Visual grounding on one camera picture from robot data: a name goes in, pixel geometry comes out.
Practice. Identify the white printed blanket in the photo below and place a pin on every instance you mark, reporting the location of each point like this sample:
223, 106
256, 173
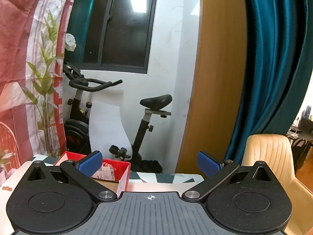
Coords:
9, 195

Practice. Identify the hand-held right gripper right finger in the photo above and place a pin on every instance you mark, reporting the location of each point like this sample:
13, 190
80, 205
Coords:
209, 164

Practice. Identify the small blue background box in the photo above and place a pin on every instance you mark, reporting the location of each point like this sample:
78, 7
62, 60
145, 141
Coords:
308, 112

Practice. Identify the red white printed backdrop cloth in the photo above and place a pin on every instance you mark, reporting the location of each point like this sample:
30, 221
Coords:
14, 53

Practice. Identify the black exercise bike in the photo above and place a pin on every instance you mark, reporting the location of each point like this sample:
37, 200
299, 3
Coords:
140, 137

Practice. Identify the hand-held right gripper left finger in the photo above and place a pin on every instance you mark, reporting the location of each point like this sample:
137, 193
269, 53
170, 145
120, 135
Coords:
90, 164

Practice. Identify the dark background chair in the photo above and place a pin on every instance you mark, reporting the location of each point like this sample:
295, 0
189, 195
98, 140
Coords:
302, 151

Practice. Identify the white paper board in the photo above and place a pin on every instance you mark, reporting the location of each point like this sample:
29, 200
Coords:
107, 127

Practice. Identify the red cardboard box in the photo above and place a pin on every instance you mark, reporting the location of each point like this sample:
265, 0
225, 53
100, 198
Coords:
119, 165

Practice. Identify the teal curtain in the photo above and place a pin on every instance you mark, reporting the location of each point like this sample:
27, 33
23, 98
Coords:
269, 53

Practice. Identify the wooden panel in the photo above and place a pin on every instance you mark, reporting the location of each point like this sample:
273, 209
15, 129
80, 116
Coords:
215, 78

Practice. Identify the dark framed window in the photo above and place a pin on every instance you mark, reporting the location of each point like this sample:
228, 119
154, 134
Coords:
122, 29

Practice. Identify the white plastic bag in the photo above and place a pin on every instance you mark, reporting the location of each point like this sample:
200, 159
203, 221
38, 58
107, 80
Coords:
70, 41

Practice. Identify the beige padded chair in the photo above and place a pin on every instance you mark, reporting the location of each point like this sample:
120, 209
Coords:
269, 149

